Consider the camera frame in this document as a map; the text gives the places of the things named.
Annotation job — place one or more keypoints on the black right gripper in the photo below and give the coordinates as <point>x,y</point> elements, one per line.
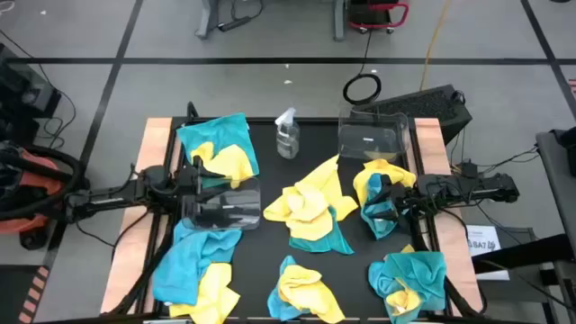
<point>398,198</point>

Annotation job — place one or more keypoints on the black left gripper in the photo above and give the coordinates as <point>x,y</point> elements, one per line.
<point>191,182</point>

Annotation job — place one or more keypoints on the teal microfiber towel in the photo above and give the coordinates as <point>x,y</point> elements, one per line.
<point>375,227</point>
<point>220,130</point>
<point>326,243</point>
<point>418,270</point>

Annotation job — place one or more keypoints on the clear plastic basket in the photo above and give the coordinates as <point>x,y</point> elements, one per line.
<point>373,135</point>
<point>252,211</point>

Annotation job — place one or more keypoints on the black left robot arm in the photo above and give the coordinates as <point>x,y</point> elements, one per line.
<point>112,200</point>

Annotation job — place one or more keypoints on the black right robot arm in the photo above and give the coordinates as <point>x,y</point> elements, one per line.
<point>472,189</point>

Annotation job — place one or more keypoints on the wooden side board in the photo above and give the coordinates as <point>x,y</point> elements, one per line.
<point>155,130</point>
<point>429,139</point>

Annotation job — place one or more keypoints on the clear spray bottle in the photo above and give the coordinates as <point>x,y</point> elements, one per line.
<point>288,139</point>

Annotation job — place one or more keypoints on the white paper sign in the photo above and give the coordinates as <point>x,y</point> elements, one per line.
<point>483,236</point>

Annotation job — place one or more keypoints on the black metal beam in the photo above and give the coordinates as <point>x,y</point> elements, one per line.
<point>531,254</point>

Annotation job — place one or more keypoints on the black power strip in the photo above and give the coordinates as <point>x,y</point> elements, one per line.
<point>234,23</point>

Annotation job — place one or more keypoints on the grey desk leg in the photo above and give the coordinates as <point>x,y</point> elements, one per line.
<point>207,18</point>
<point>339,20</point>

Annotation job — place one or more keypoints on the red black rolling cart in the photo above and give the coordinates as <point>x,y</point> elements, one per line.
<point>378,22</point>

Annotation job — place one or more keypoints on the grey side table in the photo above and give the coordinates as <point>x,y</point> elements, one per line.
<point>553,180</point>

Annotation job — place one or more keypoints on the orange black shop vacuum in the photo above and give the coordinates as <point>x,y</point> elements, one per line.
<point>31,180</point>

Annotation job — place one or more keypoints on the black equipment rack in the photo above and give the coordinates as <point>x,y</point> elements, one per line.
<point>22,94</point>

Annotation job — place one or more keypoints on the black frame strut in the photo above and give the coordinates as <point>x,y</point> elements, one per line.
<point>192,110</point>

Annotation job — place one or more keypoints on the black aluminium table frame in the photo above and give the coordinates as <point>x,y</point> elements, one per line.
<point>319,120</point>

